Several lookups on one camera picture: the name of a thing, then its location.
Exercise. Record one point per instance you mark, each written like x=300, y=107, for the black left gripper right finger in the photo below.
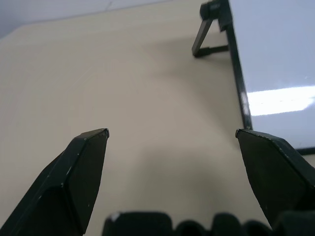
x=273, y=172

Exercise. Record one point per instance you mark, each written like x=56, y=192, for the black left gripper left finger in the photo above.
x=73, y=177

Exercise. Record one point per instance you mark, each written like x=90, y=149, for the black-framed whiteboard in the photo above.
x=275, y=61

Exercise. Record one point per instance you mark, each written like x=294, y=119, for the black whiteboard stand leg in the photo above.
x=202, y=37

